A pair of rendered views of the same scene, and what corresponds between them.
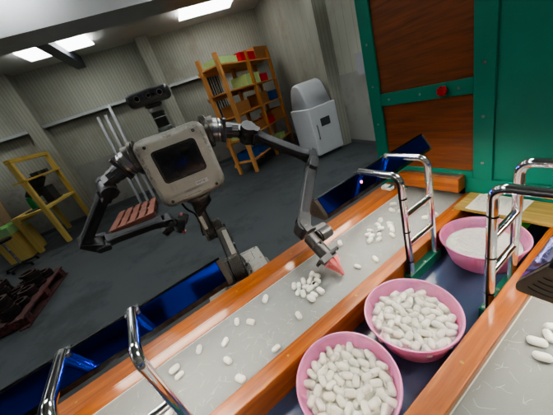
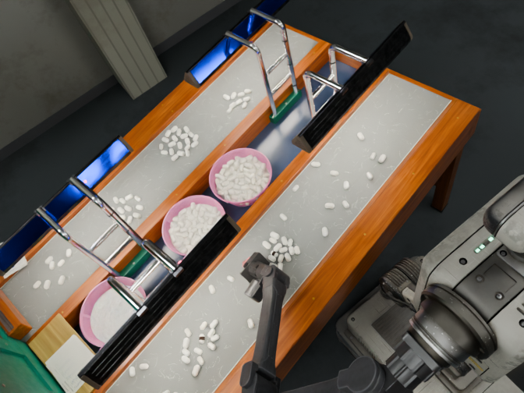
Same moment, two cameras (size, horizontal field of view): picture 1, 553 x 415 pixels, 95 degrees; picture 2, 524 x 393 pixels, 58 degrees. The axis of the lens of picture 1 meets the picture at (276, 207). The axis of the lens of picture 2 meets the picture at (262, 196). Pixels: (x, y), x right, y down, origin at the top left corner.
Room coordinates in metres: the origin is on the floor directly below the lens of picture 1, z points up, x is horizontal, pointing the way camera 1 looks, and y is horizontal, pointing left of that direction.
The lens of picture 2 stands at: (1.53, -0.07, 2.35)
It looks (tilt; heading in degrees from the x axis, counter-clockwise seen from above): 58 degrees down; 175
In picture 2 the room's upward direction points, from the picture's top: 22 degrees counter-clockwise
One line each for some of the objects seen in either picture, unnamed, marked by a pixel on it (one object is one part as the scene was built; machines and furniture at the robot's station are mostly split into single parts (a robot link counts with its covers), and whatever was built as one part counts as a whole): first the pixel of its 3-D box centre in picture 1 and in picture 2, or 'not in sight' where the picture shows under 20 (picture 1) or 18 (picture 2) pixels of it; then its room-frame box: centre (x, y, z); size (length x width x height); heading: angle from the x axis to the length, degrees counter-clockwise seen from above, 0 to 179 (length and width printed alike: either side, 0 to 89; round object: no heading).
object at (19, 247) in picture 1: (30, 203); not in sight; (5.87, 5.06, 0.92); 1.45 x 1.28 x 1.85; 13
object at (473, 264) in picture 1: (481, 245); (118, 313); (0.71, -0.67, 0.72); 0.27 x 0.27 x 0.10
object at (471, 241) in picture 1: (481, 248); (119, 314); (0.71, -0.67, 0.71); 0.22 x 0.22 x 0.06
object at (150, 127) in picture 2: not in sight; (146, 146); (-0.04, -0.36, 0.67); 1.81 x 0.12 x 0.19; 115
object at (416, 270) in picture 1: (398, 216); (167, 295); (0.82, -0.43, 0.90); 0.20 x 0.19 x 0.45; 115
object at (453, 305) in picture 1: (411, 320); (196, 229); (0.52, -0.27, 0.72); 0.27 x 0.27 x 0.10
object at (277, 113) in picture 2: not in sight; (264, 67); (0.05, 0.28, 0.90); 0.20 x 0.19 x 0.45; 115
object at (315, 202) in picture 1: (374, 170); (161, 294); (0.89, -0.40, 1.08); 0.62 x 0.08 x 0.07; 115
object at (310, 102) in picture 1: (314, 118); not in sight; (5.20, -1.31, 0.70); 0.79 x 0.64 x 1.40; 13
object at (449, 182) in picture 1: (429, 179); not in sight; (1.13, -0.78, 0.83); 0.30 x 0.06 x 0.07; 25
